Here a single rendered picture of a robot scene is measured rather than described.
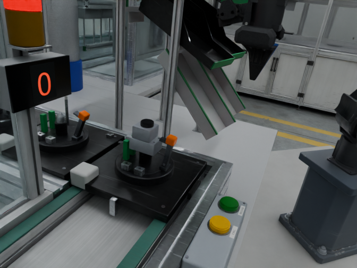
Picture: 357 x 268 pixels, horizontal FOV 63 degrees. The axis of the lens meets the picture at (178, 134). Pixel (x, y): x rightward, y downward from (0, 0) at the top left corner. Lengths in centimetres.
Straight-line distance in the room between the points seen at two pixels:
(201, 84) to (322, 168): 46
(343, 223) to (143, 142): 46
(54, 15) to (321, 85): 383
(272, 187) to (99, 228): 54
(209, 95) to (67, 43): 81
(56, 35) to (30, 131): 96
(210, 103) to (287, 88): 377
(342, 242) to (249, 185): 29
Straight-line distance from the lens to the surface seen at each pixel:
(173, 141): 62
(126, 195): 62
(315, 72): 461
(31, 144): 61
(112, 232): 62
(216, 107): 93
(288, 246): 76
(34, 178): 63
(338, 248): 78
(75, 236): 62
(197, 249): 54
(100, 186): 65
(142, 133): 64
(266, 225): 79
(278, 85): 467
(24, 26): 50
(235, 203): 64
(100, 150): 78
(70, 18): 151
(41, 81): 52
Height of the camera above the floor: 135
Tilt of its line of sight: 25 degrees down
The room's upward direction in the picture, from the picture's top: 7 degrees clockwise
